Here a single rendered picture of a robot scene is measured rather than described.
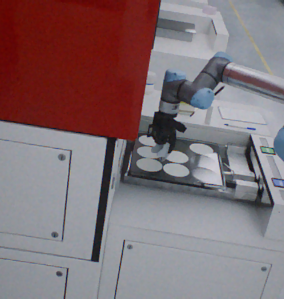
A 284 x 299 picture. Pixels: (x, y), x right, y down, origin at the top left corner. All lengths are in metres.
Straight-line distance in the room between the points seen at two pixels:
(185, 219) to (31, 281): 0.55
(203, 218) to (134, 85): 0.70
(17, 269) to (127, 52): 0.74
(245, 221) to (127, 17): 0.93
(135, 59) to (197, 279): 0.88
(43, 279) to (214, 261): 0.57
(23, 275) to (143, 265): 0.42
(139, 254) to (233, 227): 0.34
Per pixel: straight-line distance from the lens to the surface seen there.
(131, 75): 1.19
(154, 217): 1.69
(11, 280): 1.58
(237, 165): 2.04
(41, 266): 1.52
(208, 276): 1.76
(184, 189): 1.86
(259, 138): 2.13
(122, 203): 1.74
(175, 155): 1.95
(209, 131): 2.13
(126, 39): 1.17
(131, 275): 1.76
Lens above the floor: 1.77
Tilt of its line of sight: 26 degrees down
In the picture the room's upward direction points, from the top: 10 degrees clockwise
